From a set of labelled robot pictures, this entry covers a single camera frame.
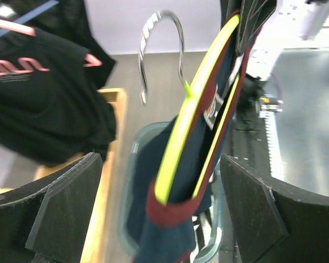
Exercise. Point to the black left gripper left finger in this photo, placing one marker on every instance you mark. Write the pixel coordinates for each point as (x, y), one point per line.
(47, 220)

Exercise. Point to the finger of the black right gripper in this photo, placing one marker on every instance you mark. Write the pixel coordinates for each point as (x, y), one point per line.
(253, 14)
(227, 7)

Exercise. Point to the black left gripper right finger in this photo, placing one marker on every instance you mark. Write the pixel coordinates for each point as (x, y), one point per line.
(274, 221)

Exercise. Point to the striped tank top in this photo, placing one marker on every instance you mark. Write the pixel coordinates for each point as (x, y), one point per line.
(203, 224)

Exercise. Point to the neon yellow hanger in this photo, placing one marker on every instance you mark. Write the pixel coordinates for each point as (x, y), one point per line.
(195, 92)

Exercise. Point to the navy maroon-trim tank top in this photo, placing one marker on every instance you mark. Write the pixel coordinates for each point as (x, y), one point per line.
(165, 233)

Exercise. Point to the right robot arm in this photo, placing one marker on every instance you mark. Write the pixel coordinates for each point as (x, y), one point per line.
(263, 31)

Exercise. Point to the black tank top on pink hanger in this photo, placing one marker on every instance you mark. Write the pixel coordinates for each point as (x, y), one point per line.
(50, 109)

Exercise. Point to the light blue hanger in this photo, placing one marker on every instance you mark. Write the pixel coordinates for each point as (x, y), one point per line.
(15, 14)

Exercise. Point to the wooden clothes rack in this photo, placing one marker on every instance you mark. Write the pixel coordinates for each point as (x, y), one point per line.
(94, 244)

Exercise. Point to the blue plastic tub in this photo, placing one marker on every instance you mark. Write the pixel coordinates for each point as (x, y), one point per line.
(143, 136)

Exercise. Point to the white cable duct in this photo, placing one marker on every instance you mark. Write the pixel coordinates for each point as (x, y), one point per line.
(275, 160)

